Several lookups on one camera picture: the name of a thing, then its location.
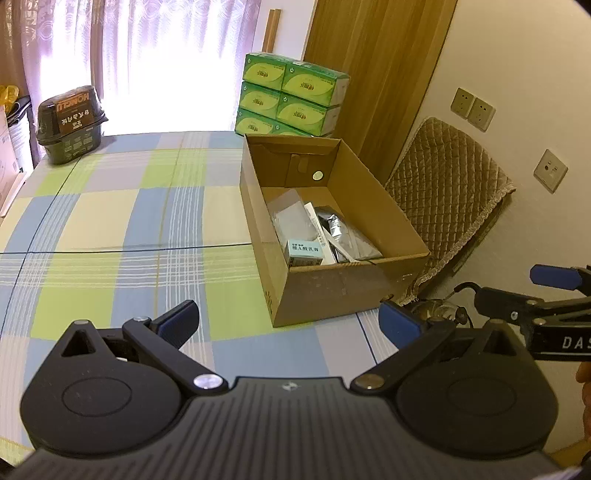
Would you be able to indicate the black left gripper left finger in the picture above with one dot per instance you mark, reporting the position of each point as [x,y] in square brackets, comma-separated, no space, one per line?
[141,356]

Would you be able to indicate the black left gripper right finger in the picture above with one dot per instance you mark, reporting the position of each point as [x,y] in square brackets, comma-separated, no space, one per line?
[440,356]

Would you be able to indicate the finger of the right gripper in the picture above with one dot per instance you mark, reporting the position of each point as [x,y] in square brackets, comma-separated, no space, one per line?
[512,307]
[564,278]

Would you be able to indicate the silver foil pouch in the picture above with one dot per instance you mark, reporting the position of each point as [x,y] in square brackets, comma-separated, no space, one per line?
[348,243]

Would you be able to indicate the clear plastic lid box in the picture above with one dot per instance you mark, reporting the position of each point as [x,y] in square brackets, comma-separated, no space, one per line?
[290,218]

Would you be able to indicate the white medicine box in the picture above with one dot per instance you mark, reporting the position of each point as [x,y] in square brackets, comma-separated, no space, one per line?
[329,255]

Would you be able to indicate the person's hand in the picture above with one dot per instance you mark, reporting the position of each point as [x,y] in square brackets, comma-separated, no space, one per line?
[583,377]

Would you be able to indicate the checkered tablecloth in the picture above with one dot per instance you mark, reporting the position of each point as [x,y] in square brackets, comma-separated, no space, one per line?
[133,229]

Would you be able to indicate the brown cardboard box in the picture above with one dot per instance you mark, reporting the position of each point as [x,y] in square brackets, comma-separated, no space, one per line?
[325,172]

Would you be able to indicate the quilted brown chair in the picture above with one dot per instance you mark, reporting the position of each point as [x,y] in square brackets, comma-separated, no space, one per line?
[453,193]

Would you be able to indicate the small teal medicine box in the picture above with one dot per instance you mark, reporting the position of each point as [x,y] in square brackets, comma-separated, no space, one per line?
[303,253]

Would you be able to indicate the dark green lidded basket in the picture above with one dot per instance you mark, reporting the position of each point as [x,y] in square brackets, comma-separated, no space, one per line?
[69,124]

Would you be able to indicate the green tissue box stack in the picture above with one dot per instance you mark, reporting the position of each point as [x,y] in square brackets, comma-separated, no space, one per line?
[283,96]

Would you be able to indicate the purple curtain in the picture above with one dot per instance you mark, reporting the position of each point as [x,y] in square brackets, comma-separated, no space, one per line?
[157,66]

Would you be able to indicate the single wall socket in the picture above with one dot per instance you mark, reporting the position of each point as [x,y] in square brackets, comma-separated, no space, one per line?
[550,171]

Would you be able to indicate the double wall socket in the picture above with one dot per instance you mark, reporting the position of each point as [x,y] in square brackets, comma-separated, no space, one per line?
[476,111]

